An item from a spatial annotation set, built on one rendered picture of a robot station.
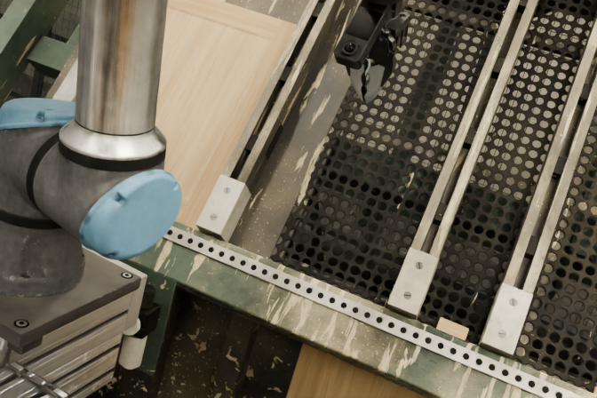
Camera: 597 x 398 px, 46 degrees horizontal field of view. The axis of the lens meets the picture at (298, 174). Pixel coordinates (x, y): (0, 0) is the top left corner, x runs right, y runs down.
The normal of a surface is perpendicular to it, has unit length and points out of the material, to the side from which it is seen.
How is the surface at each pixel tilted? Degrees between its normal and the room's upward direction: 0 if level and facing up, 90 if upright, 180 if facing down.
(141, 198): 98
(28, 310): 0
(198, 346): 90
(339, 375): 90
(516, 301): 55
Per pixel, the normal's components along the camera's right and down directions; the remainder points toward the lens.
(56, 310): 0.26, -0.92
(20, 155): -0.52, -0.18
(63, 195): -0.68, 0.15
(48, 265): 0.67, 0.10
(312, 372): -0.33, 0.20
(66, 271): 0.86, 0.07
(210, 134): -0.12, -0.37
